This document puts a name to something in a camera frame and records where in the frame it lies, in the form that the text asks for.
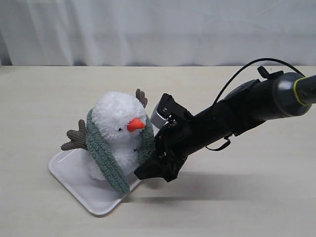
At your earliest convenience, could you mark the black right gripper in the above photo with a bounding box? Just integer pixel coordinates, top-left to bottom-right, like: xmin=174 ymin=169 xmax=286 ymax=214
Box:
xmin=134 ymin=118 xmax=205 ymax=182

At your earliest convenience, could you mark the green fleece scarf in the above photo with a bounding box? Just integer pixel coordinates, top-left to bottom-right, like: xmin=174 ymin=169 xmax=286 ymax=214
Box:
xmin=85 ymin=107 xmax=155 ymax=195

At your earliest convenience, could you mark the white plush snowman toy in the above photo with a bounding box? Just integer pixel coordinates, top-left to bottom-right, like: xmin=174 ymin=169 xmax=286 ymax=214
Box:
xmin=61 ymin=88 xmax=154 ymax=180

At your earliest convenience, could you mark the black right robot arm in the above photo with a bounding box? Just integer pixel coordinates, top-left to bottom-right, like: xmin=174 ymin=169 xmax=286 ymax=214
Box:
xmin=134 ymin=71 xmax=316 ymax=182

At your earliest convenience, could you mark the white rectangular plastic tray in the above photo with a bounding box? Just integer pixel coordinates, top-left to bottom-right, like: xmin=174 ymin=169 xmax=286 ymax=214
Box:
xmin=48 ymin=149 xmax=127 ymax=217

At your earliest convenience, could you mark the white backdrop curtain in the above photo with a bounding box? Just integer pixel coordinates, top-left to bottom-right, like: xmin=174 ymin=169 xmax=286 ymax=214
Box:
xmin=0 ymin=0 xmax=316 ymax=66

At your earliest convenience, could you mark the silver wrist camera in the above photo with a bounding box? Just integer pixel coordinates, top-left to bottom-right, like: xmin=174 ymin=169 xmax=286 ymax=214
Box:
xmin=150 ymin=105 xmax=167 ymax=129

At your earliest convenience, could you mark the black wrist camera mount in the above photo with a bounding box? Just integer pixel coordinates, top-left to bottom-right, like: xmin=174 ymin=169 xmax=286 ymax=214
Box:
xmin=157 ymin=93 xmax=194 ymax=123

